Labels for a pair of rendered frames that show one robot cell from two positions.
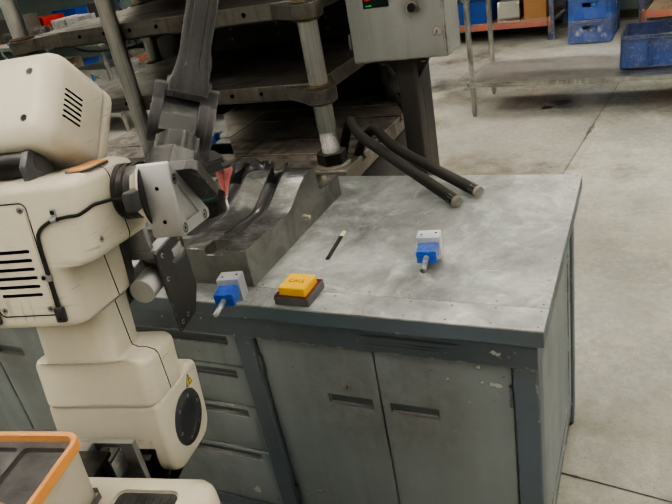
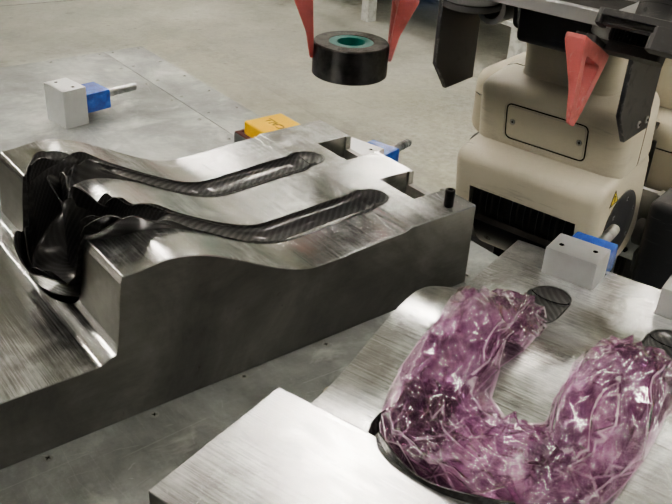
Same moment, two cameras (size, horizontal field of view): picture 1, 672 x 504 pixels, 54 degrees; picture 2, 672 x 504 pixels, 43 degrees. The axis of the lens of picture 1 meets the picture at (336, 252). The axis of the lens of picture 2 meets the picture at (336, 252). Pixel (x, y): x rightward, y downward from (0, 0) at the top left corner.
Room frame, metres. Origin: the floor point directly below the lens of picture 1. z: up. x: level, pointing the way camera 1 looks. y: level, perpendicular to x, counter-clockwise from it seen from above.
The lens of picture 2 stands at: (2.15, 0.59, 1.27)
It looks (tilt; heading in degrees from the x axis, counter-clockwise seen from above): 30 degrees down; 203
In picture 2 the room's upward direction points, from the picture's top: 3 degrees clockwise
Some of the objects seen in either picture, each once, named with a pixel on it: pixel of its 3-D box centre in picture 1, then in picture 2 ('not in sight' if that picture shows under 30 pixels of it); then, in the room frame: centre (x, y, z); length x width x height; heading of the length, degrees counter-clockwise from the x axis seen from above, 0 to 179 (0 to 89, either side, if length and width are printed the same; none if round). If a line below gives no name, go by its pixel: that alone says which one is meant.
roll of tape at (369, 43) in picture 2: (209, 204); (350, 57); (1.33, 0.25, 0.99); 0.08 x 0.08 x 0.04
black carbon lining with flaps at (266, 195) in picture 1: (241, 194); (206, 189); (1.55, 0.20, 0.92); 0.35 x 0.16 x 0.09; 152
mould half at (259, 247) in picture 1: (252, 209); (187, 235); (1.55, 0.19, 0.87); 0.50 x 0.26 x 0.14; 152
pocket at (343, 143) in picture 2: (220, 252); (347, 162); (1.33, 0.25, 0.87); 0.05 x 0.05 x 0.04; 62
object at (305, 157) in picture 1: (240, 138); not in sight; (2.61, 0.29, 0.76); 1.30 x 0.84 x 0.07; 62
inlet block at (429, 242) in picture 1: (427, 255); (96, 95); (1.21, -0.19, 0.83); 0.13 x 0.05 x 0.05; 160
